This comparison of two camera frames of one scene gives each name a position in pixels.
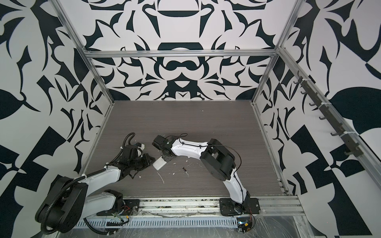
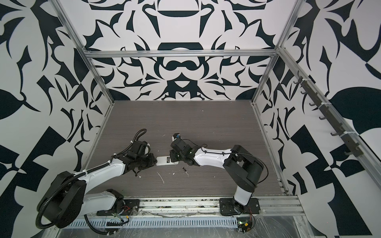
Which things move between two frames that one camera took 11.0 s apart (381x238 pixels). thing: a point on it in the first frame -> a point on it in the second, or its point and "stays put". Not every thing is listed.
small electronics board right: x=244 y=223 stays put
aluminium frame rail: x=108 y=53 stays put
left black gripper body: x=139 y=163 stays put
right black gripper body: x=165 y=157 -> x=175 y=156
